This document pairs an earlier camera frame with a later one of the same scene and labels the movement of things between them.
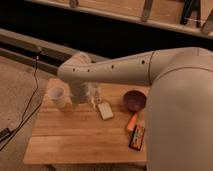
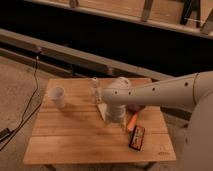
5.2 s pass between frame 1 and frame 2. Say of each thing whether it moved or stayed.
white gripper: moved
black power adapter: stayed
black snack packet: stayed
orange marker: stayed
